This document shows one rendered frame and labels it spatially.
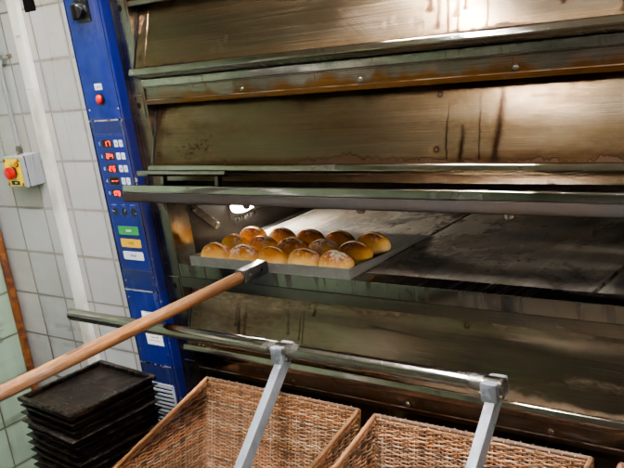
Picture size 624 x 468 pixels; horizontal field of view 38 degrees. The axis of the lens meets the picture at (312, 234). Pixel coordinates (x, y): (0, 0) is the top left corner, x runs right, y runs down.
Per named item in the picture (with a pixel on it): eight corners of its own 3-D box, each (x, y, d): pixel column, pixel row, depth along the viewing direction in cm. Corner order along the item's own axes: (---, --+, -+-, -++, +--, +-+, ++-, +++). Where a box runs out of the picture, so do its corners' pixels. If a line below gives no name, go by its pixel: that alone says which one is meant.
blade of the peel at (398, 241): (349, 279, 215) (348, 268, 214) (190, 265, 250) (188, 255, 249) (427, 236, 242) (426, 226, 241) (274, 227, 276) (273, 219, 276)
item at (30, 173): (28, 182, 290) (20, 151, 287) (45, 182, 283) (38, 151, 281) (7, 188, 284) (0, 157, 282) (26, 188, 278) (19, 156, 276)
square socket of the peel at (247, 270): (246, 283, 225) (243, 271, 224) (235, 282, 227) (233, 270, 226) (269, 272, 231) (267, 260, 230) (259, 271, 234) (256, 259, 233)
